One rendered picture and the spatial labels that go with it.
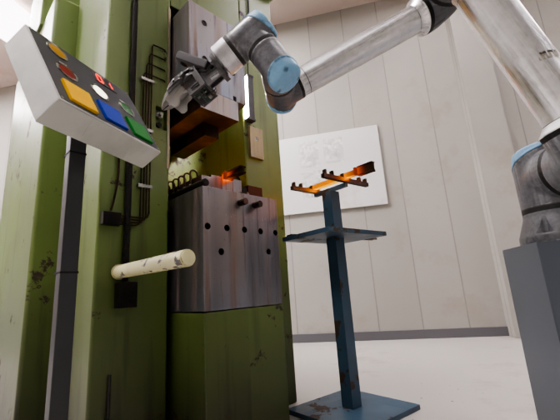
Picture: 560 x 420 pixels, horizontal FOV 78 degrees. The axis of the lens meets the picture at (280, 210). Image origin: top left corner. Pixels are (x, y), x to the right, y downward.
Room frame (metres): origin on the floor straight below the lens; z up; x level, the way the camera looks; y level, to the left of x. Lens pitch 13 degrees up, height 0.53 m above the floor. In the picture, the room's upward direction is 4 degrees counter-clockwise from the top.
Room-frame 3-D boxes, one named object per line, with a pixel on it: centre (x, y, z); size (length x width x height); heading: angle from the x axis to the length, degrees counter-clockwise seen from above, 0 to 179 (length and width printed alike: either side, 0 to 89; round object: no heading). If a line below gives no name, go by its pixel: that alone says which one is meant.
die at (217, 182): (1.48, 0.38, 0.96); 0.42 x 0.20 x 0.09; 46
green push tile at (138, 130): (0.93, 0.40, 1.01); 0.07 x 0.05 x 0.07; 161
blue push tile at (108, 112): (0.83, 0.43, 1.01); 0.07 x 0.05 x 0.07; 161
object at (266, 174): (1.86, 0.22, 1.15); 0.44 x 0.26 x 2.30; 46
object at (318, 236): (1.63, -0.25, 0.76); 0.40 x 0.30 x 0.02; 130
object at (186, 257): (1.03, 0.40, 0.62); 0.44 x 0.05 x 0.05; 46
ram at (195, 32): (1.51, 0.35, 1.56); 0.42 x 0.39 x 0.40; 46
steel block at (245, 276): (1.53, 0.35, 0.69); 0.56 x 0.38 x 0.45; 46
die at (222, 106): (1.48, 0.38, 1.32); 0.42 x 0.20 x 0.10; 46
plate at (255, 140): (1.66, 0.10, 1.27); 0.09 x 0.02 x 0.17; 136
